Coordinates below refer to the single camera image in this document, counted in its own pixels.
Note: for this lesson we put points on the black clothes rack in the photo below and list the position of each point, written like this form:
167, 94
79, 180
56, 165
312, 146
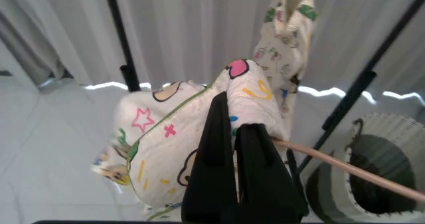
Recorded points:
117, 28

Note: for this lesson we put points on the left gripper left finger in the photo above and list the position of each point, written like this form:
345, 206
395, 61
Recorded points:
212, 171

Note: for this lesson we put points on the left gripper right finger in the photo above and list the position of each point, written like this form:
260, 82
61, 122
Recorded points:
269, 184

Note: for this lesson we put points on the white curtain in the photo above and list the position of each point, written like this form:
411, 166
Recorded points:
199, 28

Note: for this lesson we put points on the cream printed garment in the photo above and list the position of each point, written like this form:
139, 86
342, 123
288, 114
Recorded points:
159, 151
285, 51

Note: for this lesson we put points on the pink clothes hanger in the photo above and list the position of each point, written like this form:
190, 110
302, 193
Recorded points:
348, 168

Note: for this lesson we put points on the white laundry basket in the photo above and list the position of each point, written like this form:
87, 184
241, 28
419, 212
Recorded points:
391, 127

